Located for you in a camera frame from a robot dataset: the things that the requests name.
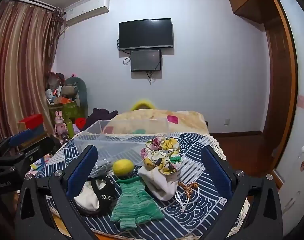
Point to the white sock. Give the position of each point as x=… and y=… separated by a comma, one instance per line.
x=162, y=186

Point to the striped brown curtain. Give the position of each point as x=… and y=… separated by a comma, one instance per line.
x=28, y=43

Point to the yellow curved plush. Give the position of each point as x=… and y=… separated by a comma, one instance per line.
x=143, y=104

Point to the black and white fabric pouch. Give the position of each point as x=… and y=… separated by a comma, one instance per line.
x=96, y=196

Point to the large black wall television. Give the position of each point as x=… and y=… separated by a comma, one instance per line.
x=148, y=33

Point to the small black wall monitor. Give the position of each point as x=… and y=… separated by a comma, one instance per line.
x=146, y=60

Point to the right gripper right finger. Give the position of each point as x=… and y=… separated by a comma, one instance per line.
x=225, y=182

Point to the green knitted garment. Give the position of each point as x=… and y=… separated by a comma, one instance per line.
x=134, y=206

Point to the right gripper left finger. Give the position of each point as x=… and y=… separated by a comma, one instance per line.
x=65, y=185

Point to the grey green dinosaur plush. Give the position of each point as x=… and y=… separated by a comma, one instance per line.
x=74, y=88

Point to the green storage box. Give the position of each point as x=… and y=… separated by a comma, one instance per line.
x=70, y=111

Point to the green bottle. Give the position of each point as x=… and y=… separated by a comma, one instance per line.
x=70, y=129

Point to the red plush item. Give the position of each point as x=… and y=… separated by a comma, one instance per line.
x=80, y=123

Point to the clear plastic storage bin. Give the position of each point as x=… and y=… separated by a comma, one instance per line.
x=112, y=147

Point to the white air conditioner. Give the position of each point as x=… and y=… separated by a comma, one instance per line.
x=86, y=10

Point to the wooden wardrobe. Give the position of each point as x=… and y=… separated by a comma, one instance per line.
x=283, y=89

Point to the beige fluffy patchwork blanket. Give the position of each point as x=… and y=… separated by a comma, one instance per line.
x=155, y=121

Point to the floral fabric scrunchie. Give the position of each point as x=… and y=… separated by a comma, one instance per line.
x=162, y=153

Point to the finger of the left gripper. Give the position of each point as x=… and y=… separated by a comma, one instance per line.
x=26, y=138
x=36, y=151

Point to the white sliding door with hearts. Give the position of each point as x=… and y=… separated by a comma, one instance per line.
x=291, y=166

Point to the dark purple garment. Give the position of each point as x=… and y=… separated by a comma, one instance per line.
x=99, y=114

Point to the blue patterned tablecloth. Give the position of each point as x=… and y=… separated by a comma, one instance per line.
x=205, y=206

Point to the yellow felt ball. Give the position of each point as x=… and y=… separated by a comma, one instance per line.
x=122, y=167

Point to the pink rabbit plush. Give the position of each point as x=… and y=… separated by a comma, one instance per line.
x=60, y=127

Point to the red box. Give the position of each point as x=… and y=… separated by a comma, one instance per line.
x=30, y=122

